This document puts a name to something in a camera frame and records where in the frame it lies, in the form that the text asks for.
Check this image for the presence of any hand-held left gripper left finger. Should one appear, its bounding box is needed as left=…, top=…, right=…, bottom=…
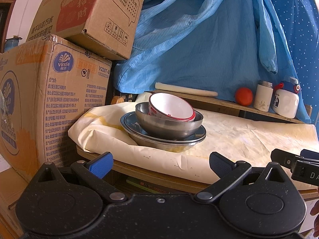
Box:
left=31, top=151, right=127, bottom=203

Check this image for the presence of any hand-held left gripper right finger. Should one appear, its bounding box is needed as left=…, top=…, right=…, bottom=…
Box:
left=193, top=151, right=292, bottom=204

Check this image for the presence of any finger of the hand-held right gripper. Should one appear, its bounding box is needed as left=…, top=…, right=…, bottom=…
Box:
left=300, top=149, right=319, bottom=160
left=271, top=149, right=303, bottom=173

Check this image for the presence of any steel plate with blue label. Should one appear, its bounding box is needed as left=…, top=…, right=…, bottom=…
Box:
left=120, top=112, right=207, bottom=142

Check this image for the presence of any large deep steel plate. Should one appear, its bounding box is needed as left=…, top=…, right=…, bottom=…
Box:
left=125, top=129, right=205, bottom=152

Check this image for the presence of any steel bowl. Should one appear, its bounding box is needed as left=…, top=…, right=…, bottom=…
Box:
left=135, top=102, right=203, bottom=140

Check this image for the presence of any person's right hand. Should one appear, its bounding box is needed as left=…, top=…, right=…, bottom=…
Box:
left=310, top=199, right=319, bottom=237

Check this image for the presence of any cream table cloth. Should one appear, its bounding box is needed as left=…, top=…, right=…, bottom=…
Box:
left=68, top=91, right=319, bottom=191

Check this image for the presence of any stack of books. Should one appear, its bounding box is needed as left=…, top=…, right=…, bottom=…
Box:
left=126, top=177, right=170, bottom=195

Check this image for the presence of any round wooden table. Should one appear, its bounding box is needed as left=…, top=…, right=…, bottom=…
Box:
left=76, top=146, right=319, bottom=200

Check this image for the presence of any white bottle with blue cap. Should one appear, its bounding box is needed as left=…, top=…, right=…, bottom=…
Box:
left=272, top=76, right=301, bottom=119

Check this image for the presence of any white thermos cup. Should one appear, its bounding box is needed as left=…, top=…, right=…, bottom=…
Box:
left=253, top=80, right=273, bottom=112

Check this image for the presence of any red tomato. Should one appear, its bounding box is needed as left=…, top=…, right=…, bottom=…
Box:
left=235, top=87, right=254, bottom=106

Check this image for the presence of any large blue logo cardboard box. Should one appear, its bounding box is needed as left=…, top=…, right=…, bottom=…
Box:
left=0, top=33, right=112, bottom=182

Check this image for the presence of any cream rolling pin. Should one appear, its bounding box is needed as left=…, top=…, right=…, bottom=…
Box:
left=155, top=82, right=218, bottom=97

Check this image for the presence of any plain low cardboard box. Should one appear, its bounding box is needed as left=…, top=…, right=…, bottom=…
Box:
left=0, top=168, right=29, bottom=239

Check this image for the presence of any light blue coat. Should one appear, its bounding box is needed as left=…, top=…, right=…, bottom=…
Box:
left=114, top=0, right=311, bottom=125

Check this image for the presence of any dark blue dotted cloth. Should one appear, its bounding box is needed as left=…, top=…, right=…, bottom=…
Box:
left=259, top=0, right=319, bottom=126

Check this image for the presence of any small red print cardboard box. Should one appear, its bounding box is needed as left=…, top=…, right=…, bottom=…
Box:
left=26, top=0, right=149, bottom=61

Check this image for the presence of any blue water bottle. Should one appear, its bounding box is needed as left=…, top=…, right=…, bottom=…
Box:
left=5, top=37, right=20, bottom=53

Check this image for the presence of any dark wooden door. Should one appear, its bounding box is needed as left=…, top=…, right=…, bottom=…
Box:
left=0, top=0, right=17, bottom=54

